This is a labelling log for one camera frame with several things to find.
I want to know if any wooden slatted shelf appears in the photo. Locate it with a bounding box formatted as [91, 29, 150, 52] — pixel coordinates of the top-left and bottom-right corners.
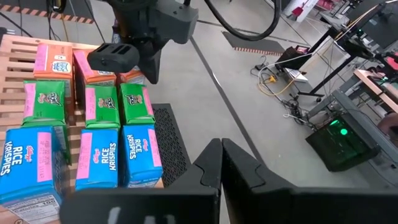
[0, 34, 165, 224]

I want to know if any orange Mini Wheats box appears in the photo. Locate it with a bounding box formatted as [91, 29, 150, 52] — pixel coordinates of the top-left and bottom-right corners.
[73, 49, 118, 108]
[117, 65, 146, 85]
[33, 42, 76, 118]

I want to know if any blue Rice Krispies box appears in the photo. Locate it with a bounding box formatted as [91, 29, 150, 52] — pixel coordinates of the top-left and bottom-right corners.
[75, 128, 121, 191]
[0, 126, 71, 224]
[120, 124, 164, 189]

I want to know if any black perforated panel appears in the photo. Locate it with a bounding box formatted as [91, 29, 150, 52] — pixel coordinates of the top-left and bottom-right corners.
[150, 103, 193, 188]

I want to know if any black mat with hazard stripes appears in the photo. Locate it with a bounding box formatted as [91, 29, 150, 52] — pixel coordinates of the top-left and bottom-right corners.
[222, 30, 285, 57]
[0, 2, 96, 25]

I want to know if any black box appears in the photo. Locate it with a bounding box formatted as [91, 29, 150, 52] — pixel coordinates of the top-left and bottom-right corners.
[275, 45, 313, 71]

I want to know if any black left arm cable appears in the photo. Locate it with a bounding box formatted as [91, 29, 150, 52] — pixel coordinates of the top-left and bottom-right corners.
[203, 0, 282, 42]

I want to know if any wooden table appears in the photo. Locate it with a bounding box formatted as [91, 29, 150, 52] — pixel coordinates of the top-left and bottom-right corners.
[353, 68, 398, 113]

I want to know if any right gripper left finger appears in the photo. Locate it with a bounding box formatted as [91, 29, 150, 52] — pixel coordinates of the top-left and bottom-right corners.
[58, 138, 223, 224]

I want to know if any computer tower green light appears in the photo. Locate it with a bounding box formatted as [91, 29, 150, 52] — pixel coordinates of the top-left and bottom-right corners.
[305, 114, 382, 173]

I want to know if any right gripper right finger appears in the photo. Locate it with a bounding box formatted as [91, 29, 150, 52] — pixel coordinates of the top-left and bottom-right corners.
[222, 138, 398, 224]

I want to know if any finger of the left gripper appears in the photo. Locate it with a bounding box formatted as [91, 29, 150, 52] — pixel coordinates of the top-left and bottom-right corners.
[86, 42, 141, 74]
[138, 43, 162, 85]

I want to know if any green Apple Jacks box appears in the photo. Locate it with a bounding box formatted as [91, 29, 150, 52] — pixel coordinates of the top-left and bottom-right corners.
[119, 83, 155, 126]
[21, 80, 73, 165]
[84, 84, 121, 129]

